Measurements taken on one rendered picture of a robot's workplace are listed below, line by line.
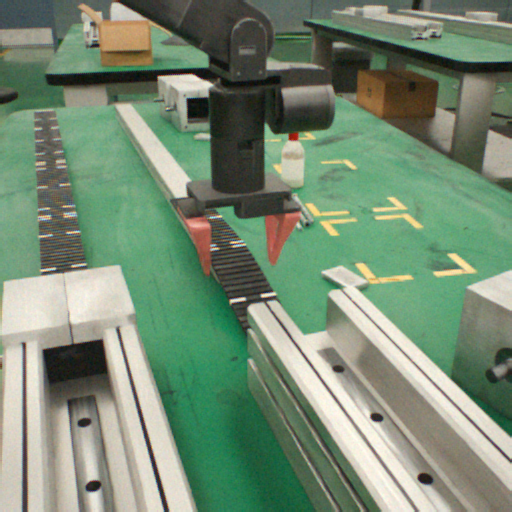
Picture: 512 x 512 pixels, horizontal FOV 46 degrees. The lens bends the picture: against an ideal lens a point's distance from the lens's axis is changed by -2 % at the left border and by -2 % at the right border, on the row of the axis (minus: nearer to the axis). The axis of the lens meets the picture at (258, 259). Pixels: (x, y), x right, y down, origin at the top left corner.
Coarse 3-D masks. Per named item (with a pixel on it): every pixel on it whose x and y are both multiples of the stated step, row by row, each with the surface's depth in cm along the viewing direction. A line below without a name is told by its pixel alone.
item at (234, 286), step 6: (264, 276) 67; (222, 282) 66; (228, 282) 66; (234, 282) 66; (240, 282) 66; (246, 282) 66; (252, 282) 67; (258, 282) 66; (264, 282) 66; (222, 288) 66; (228, 288) 65; (234, 288) 65; (240, 288) 65; (246, 288) 65; (252, 288) 66; (258, 288) 66
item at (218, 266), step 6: (240, 258) 70; (246, 258) 70; (252, 258) 70; (216, 264) 69; (222, 264) 69; (228, 264) 69; (234, 264) 69; (240, 264) 69; (246, 264) 69; (252, 264) 69; (216, 270) 68
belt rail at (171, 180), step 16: (128, 112) 143; (128, 128) 131; (144, 128) 129; (144, 144) 117; (160, 144) 117; (144, 160) 115; (160, 160) 107; (160, 176) 100; (176, 176) 98; (176, 192) 91; (192, 240) 82
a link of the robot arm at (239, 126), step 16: (224, 80) 60; (256, 80) 61; (272, 80) 61; (224, 96) 59; (240, 96) 58; (256, 96) 59; (272, 96) 61; (224, 112) 59; (240, 112) 59; (256, 112) 60; (272, 112) 62; (224, 128) 60; (240, 128) 60; (256, 128) 61; (240, 144) 62
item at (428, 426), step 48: (288, 336) 46; (336, 336) 52; (384, 336) 46; (288, 384) 43; (336, 384) 40; (384, 384) 45; (432, 384) 40; (288, 432) 44; (336, 432) 36; (384, 432) 40; (432, 432) 39; (480, 432) 36; (336, 480) 37; (384, 480) 33; (432, 480) 36; (480, 480) 35
